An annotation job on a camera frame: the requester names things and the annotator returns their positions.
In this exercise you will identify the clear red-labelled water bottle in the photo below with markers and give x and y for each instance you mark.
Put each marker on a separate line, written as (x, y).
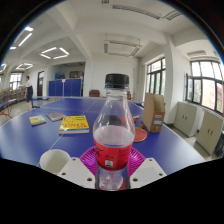
(113, 140)

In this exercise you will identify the ceiling strip lights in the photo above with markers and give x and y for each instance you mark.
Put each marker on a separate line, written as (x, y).
(53, 52)

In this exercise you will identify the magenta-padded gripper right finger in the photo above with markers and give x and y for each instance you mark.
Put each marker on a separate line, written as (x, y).
(146, 171)

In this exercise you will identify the tall black-framed window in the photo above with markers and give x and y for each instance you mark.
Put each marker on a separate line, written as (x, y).
(156, 76)

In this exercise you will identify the person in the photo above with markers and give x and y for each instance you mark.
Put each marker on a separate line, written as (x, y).
(29, 91)

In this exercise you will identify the beige cabinet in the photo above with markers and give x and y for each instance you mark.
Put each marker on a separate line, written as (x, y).
(185, 118)
(209, 131)

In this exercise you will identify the grey book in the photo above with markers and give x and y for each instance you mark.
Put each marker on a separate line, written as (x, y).
(55, 116)

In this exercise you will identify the dark wooden door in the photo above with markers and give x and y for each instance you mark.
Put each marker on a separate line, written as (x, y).
(40, 85)

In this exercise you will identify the small distant window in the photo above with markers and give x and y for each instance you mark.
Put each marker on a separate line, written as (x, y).
(15, 81)

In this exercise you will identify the small yellow and blue book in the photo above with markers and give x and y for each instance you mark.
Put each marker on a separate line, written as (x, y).
(37, 120)

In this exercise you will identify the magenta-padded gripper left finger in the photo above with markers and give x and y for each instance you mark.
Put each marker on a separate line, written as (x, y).
(77, 171)

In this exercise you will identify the brown cardboard box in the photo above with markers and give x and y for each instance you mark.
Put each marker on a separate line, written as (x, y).
(154, 111)

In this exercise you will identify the wide black-framed window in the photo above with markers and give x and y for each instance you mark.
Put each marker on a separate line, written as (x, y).
(206, 85)

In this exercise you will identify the white cup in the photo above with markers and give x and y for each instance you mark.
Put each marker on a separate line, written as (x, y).
(53, 160)

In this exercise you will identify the brown chair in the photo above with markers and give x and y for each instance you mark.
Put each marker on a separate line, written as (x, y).
(94, 93)

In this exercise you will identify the red table tennis paddle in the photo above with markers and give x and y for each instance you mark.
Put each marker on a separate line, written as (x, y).
(141, 135)

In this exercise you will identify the blue partition panels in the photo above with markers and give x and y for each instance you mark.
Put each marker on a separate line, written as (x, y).
(65, 87)

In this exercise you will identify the blue table with red legs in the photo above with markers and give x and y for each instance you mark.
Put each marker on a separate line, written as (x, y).
(6, 104)

